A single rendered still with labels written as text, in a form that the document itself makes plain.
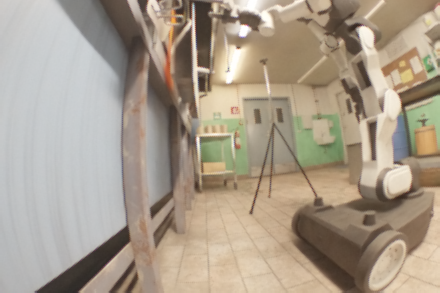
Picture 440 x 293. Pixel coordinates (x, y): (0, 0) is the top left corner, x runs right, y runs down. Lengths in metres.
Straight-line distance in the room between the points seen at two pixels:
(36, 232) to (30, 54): 0.22
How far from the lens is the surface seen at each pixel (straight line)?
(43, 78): 0.30
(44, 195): 0.29
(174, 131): 1.23
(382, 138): 0.87
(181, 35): 0.93
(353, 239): 0.64
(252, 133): 4.87
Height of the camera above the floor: 0.46
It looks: 10 degrees up
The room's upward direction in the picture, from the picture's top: 4 degrees counter-clockwise
